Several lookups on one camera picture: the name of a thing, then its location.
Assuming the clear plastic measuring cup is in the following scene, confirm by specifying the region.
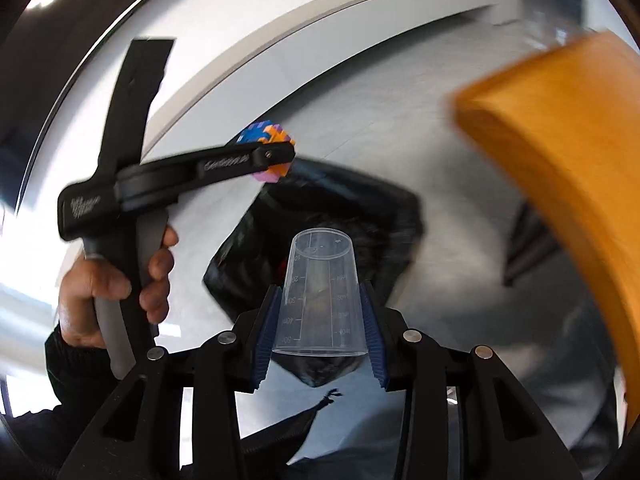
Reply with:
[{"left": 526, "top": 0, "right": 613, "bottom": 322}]
[{"left": 273, "top": 228, "right": 368, "bottom": 358}]

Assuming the black trash bag bin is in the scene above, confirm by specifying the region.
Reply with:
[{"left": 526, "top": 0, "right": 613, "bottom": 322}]
[{"left": 203, "top": 158, "right": 425, "bottom": 388}]

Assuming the white wall cabinet shelf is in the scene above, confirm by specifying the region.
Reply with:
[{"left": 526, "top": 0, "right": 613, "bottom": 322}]
[{"left": 143, "top": 0, "right": 500, "bottom": 158}]

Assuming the person left hand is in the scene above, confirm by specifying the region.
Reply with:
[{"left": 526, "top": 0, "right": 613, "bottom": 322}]
[{"left": 58, "top": 226, "right": 179, "bottom": 349}]

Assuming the wooden table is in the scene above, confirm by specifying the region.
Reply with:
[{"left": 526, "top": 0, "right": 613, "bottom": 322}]
[{"left": 450, "top": 32, "right": 640, "bottom": 425}]

